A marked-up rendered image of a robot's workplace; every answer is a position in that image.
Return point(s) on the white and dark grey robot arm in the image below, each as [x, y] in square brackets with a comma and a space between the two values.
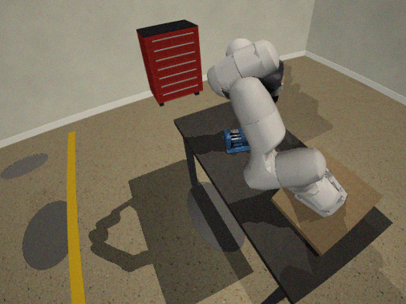
[264, 130]

